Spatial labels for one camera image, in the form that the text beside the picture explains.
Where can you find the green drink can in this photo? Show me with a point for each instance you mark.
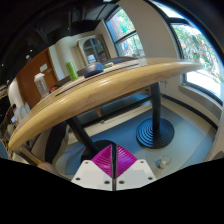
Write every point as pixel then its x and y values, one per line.
pixel 71 70

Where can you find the black table pedestal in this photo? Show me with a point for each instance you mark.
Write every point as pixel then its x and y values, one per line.
pixel 91 148
pixel 155 132

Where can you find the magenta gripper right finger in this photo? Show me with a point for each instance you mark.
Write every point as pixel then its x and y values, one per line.
pixel 132 172

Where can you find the small white floor object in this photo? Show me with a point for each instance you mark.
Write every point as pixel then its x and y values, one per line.
pixel 163 162

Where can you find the white background chair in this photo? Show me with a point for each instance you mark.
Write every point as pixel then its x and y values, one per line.
pixel 24 110

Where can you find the arched glass cabinet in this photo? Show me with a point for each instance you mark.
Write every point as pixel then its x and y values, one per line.
pixel 93 49

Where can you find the black table pedestal right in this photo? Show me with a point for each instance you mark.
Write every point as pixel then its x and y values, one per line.
pixel 155 132

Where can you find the seated person in background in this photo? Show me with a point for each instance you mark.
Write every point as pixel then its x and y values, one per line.
pixel 15 117

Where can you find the clear plastic water bottle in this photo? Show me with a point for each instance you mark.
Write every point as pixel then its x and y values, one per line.
pixel 41 85

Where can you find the black table pedestal left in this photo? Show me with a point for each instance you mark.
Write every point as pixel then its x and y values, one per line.
pixel 91 148

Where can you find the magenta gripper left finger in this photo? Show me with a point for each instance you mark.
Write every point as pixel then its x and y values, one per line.
pixel 97 172

